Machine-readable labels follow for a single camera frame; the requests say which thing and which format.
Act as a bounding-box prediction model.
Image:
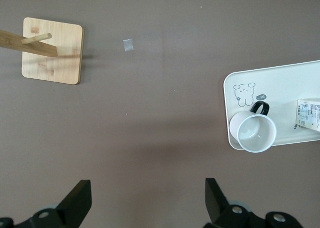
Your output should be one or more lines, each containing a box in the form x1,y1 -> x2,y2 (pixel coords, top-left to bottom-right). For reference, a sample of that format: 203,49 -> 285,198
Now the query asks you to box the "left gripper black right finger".
204,177 -> 266,228

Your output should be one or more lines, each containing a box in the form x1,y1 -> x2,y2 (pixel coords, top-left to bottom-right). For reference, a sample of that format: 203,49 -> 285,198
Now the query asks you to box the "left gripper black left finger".
14,179 -> 92,228

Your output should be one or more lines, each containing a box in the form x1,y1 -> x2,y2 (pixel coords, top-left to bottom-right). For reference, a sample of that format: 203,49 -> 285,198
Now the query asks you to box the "white mug with black handle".
229,100 -> 278,153

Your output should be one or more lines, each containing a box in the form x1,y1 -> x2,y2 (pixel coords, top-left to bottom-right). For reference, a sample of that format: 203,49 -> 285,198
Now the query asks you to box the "blue milk carton green cap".
293,97 -> 320,133

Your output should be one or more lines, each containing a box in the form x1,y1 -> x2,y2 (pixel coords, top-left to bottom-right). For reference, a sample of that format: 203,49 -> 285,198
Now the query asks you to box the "wooden cup rack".
0,17 -> 85,86

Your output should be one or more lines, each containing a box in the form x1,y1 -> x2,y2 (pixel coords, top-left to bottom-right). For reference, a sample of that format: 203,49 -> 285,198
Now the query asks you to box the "cream tray with rabbit print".
223,59 -> 320,150

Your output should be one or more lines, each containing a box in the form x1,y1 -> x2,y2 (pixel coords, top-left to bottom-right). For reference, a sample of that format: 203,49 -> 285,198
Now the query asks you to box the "small clear tape piece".
123,39 -> 135,52

